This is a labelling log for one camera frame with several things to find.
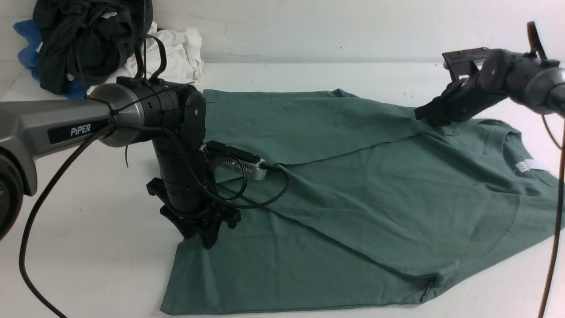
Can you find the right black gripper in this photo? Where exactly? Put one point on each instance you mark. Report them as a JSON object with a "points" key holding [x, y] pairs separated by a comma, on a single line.
{"points": [[460, 102]]}

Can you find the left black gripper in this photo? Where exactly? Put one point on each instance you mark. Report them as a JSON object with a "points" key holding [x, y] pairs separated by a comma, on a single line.
{"points": [[193, 214]]}

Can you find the green long sleeve shirt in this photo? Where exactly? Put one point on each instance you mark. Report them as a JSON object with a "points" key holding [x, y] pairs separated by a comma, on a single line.
{"points": [[381, 209]]}

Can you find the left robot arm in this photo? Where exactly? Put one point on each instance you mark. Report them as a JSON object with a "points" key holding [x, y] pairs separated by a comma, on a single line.
{"points": [[171, 116]]}

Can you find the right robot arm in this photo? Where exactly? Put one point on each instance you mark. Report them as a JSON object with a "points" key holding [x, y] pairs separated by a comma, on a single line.
{"points": [[483, 77]]}

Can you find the white garment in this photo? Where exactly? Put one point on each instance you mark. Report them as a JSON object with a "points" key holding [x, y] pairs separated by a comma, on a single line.
{"points": [[184, 63]]}

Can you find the black garment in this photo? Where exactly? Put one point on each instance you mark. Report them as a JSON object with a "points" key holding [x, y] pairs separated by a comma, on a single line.
{"points": [[88, 39]]}

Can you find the blue garment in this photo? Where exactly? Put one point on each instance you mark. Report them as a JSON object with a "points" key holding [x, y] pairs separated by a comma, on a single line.
{"points": [[28, 58]]}

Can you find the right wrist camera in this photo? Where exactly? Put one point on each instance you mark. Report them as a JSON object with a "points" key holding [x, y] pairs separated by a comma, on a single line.
{"points": [[462, 64]]}

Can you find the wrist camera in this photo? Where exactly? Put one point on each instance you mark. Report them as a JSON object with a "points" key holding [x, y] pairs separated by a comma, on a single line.
{"points": [[238, 159], [462, 64]]}

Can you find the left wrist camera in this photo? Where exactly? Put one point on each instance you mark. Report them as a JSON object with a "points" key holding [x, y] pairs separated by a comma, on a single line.
{"points": [[238, 159]]}

